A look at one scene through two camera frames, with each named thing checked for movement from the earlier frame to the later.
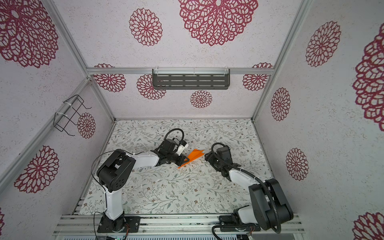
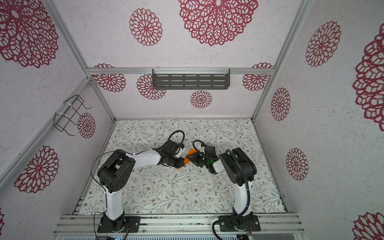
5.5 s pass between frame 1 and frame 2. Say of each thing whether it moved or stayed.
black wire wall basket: stayed
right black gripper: moved
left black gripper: stayed
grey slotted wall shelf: stayed
